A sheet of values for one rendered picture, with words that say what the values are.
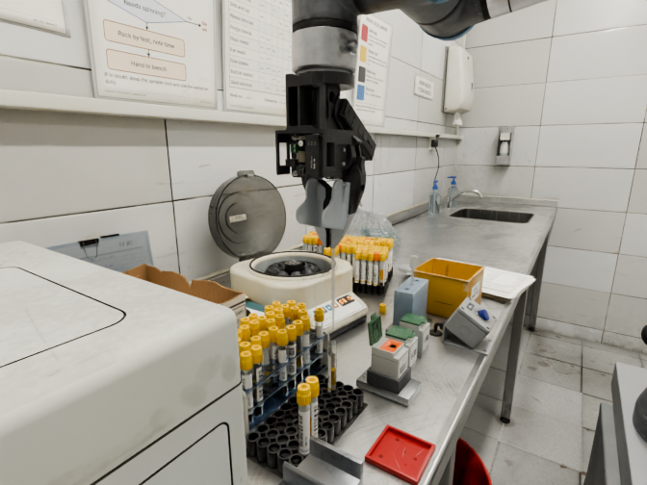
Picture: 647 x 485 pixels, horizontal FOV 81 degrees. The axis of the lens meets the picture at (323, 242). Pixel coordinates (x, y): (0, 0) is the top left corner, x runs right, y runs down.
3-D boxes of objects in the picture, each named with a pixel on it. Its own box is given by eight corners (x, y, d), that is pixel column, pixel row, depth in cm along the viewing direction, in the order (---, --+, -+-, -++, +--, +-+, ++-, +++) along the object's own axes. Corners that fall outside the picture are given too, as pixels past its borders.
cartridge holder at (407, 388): (407, 407, 57) (409, 386, 56) (355, 387, 62) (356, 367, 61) (421, 389, 62) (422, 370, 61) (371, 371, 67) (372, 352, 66)
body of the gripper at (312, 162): (274, 180, 46) (271, 73, 43) (316, 176, 53) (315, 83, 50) (326, 184, 42) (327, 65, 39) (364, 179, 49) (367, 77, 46)
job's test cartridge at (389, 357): (397, 392, 59) (399, 355, 57) (369, 381, 61) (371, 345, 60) (407, 379, 62) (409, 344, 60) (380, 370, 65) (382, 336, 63)
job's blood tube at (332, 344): (333, 406, 57) (334, 345, 55) (325, 402, 58) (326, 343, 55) (338, 401, 58) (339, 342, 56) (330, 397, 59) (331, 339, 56)
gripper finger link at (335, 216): (310, 256, 48) (308, 181, 45) (336, 245, 52) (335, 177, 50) (331, 259, 46) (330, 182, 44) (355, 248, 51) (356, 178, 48)
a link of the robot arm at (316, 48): (316, 47, 49) (373, 38, 45) (316, 86, 50) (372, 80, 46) (277, 34, 43) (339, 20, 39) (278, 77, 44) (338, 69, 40)
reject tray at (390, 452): (417, 487, 44) (417, 481, 44) (364, 461, 47) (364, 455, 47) (435, 449, 49) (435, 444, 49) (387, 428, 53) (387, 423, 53)
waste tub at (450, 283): (465, 324, 84) (469, 281, 82) (408, 309, 92) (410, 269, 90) (481, 304, 95) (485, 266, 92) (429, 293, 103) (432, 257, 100)
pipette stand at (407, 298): (418, 342, 77) (421, 295, 74) (385, 333, 80) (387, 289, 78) (432, 323, 85) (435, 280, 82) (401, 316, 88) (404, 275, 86)
